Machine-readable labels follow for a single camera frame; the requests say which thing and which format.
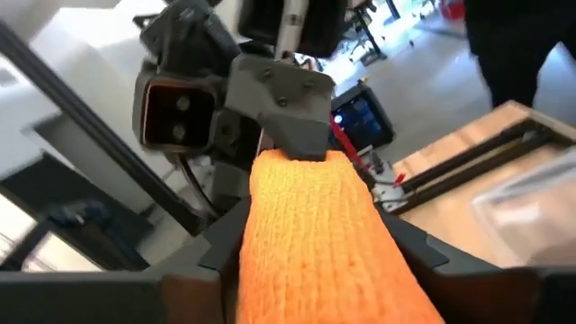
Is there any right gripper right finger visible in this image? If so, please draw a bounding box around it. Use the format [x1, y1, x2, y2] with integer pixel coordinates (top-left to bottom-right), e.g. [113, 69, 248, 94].
[377, 206, 576, 324]

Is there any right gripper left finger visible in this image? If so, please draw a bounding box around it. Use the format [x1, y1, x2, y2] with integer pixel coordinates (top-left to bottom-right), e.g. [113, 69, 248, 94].
[0, 195, 252, 324]

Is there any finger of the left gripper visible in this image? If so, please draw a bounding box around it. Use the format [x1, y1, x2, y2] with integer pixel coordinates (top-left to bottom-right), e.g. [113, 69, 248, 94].
[210, 158, 254, 216]
[224, 54, 337, 162]

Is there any orange elastic bandage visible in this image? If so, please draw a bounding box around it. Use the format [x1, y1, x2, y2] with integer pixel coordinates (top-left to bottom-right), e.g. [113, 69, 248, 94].
[234, 148, 446, 324]

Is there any grey rolling cart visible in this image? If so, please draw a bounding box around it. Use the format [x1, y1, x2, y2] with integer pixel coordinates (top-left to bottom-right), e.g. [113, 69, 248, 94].
[346, 0, 404, 67]

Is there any red and black power station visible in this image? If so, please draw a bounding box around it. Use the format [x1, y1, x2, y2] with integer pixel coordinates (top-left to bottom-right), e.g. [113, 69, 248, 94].
[330, 80, 397, 154]

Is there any red plastic crate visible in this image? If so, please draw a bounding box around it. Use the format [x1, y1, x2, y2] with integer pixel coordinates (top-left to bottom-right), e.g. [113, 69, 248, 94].
[438, 0, 467, 22]

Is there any person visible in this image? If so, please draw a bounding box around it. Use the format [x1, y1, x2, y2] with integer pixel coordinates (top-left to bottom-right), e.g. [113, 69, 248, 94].
[463, 0, 576, 109]

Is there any clear lid with black handle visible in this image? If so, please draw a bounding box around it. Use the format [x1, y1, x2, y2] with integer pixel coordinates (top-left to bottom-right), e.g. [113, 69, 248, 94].
[470, 148, 576, 267]

